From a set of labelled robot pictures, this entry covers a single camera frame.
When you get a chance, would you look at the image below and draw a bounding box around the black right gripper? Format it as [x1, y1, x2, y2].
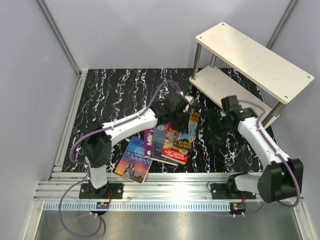
[194, 108, 234, 146]

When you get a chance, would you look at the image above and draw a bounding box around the dark blue book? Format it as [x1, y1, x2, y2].
[150, 124, 167, 163]

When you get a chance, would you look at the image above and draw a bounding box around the yellow 169-Storey Treehouse book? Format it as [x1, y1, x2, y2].
[175, 107, 201, 151]

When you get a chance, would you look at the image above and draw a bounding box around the purple paperback book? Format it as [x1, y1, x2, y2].
[144, 128, 154, 159]

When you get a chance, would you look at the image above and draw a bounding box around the red 13-Storey Treehouse book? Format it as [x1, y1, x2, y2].
[161, 124, 188, 165]

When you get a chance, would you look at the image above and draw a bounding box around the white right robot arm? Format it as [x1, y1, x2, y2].
[204, 95, 304, 207]

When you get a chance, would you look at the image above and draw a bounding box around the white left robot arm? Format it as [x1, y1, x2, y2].
[81, 93, 194, 199]

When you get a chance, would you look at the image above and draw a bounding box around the white two-tier shelf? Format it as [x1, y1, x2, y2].
[189, 22, 315, 128]

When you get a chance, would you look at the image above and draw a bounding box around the Jane Eyre book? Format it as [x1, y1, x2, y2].
[114, 136, 153, 184]

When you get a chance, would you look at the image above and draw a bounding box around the black marble pattern mat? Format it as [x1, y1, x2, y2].
[66, 68, 263, 174]

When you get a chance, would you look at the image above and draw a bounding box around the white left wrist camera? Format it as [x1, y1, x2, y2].
[183, 95, 195, 113]

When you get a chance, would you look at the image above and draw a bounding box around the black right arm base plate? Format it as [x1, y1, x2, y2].
[209, 182, 257, 200]

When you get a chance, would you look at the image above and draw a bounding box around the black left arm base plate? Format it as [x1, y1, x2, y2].
[79, 182, 124, 200]

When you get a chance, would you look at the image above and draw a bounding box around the aluminium frame rail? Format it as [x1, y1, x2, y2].
[23, 69, 313, 240]

